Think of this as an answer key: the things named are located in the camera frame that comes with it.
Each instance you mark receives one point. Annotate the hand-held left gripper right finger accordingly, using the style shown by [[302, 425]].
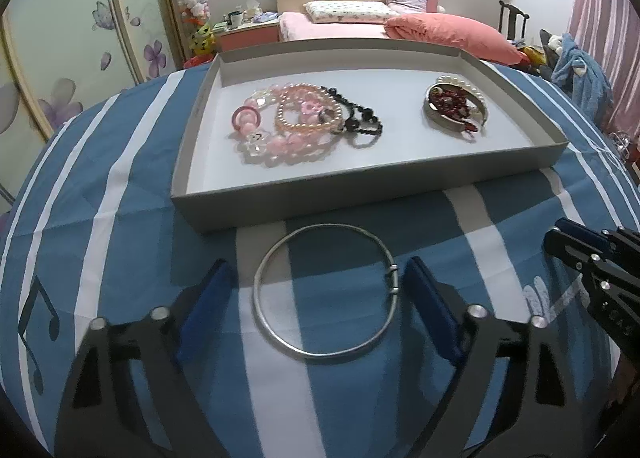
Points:
[[430, 308]]

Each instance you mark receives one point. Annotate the dark wooden chair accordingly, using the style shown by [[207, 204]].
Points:
[[512, 20]]

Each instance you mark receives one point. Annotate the pink curtain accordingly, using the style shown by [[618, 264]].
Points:
[[615, 37]]

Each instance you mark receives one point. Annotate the pink nightstand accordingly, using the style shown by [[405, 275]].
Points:
[[245, 37]]

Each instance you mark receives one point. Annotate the coral duvet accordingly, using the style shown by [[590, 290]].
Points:
[[450, 37]]

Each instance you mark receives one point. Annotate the white floral pillow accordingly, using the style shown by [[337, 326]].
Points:
[[350, 11]]

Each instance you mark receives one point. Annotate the flower print wardrobe doors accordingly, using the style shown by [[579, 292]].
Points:
[[65, 37]]

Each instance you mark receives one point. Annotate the thick silver bangle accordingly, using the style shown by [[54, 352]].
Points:
[[432, 110]]

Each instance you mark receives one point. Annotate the blue garment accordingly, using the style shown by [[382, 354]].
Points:
[[582, 77]]

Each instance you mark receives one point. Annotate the thin silver bangle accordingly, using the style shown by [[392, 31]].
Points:
[[394, 283]]

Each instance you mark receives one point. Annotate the grey cardboard tray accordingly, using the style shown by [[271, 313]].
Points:
[[390, 147]]

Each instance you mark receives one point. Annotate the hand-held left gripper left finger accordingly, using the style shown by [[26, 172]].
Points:
[[205, 308]]

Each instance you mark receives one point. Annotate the blue striped tablecloth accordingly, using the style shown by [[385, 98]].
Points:
[[125, 218]]

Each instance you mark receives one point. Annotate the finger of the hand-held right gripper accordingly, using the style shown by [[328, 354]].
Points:
[[565, 248], [575, 228]]

